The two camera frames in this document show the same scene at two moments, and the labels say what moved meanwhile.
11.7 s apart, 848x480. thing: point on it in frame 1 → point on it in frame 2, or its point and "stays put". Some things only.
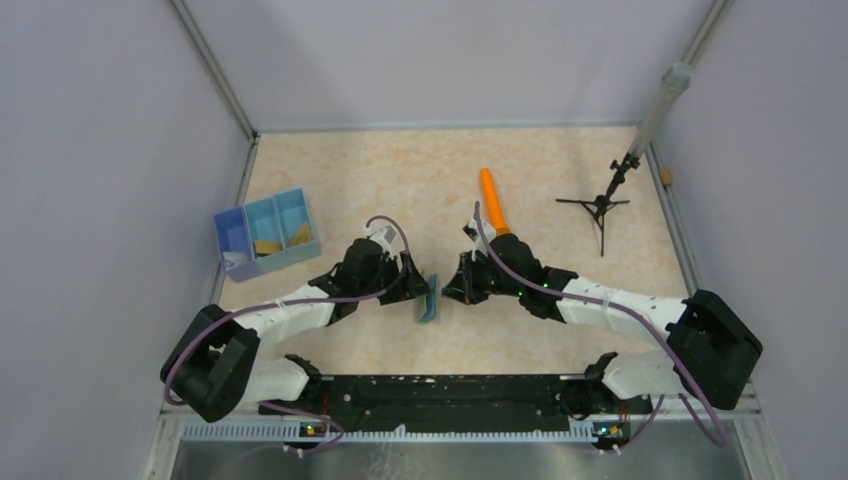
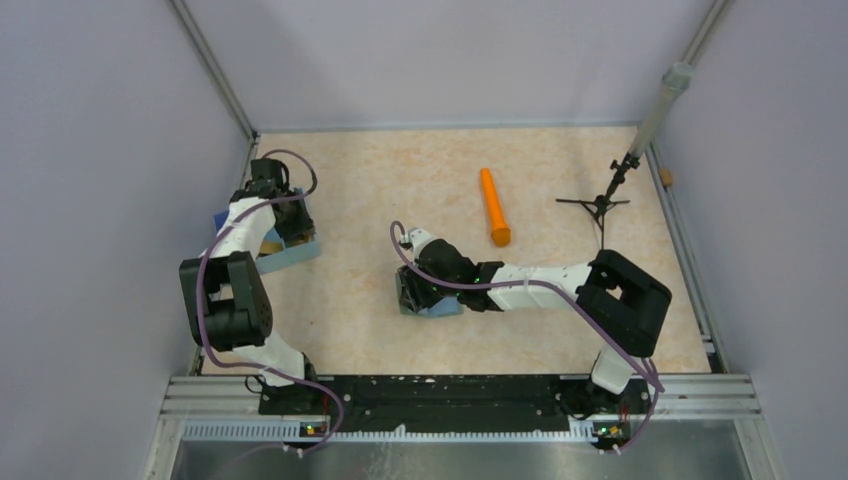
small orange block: (666, 176) stays put
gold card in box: (268, 246) stays put
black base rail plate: (471, 403) stays put
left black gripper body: (386, 275) → (295, 221)
